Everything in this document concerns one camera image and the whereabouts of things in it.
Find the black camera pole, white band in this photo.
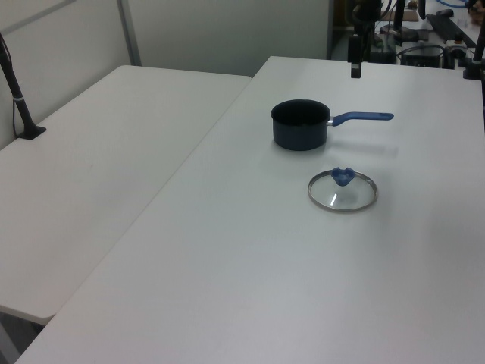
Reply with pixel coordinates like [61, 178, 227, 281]
[0, 32, 48, 142]

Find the dark blue saucepan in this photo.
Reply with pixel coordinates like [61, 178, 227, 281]
[271, 99, 395, 152]

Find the black keyboard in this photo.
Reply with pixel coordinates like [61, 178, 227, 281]
[425, 14, 477, 47]

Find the black electronics box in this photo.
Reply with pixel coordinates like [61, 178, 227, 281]
[400, 45, 445, 68]

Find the black clamp-mounted camera stand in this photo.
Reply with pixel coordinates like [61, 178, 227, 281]
[462, 22, 485, 81]

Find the glass lid with blue knob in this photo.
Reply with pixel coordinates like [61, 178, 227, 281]
[307, 166, 379, 215]

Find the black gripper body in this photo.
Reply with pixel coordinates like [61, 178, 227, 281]
[348, 33, 361, 66]

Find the white side table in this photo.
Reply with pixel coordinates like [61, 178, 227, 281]
[0, 64, 253, 325]

